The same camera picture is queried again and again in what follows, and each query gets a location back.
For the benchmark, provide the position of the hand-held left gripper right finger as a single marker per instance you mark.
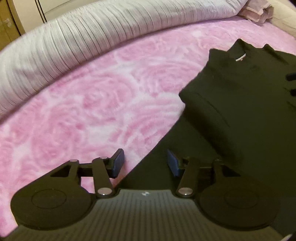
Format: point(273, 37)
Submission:
point(173, 162)

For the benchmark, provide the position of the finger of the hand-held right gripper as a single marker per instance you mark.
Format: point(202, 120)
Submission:
point(293, 93)
point(291, 77)

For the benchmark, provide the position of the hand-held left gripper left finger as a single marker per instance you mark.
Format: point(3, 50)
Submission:
point(119, 161)

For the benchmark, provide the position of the dark olive sweater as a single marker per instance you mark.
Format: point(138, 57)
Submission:
point(231, 92)

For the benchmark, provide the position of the beige quilted headboard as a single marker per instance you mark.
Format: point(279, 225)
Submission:
point(285, 16)

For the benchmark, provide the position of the pink rose blanket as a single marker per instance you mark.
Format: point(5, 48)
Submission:
point(92, 104)

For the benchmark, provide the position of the pink pillow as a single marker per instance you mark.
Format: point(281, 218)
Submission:
point(254, 11)

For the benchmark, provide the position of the grey striped quilt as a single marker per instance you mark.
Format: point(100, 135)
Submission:
point(69, 46)

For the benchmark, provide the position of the brown wooden door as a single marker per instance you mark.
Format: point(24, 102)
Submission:
point(13, 34)

